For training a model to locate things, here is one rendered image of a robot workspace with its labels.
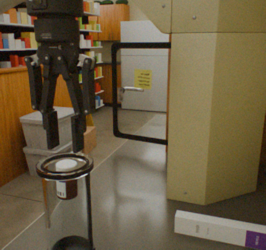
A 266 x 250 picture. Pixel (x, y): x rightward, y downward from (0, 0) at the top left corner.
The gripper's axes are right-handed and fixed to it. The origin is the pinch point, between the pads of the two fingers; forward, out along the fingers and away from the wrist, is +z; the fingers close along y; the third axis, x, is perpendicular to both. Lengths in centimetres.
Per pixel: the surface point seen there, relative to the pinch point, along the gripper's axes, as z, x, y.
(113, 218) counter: 28.5, 16.5, 2.1
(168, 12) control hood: -23.3, 31.1, 11.8
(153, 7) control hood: -24.8, 31.2, 8.0
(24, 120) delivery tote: 61, 181, -168
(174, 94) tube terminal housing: -2.8, 31.0, 14.3
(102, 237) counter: 28.4, 8.4, 2.9
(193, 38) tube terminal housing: -17.1, 31.2, 18.3
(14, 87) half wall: 30, 190, -183
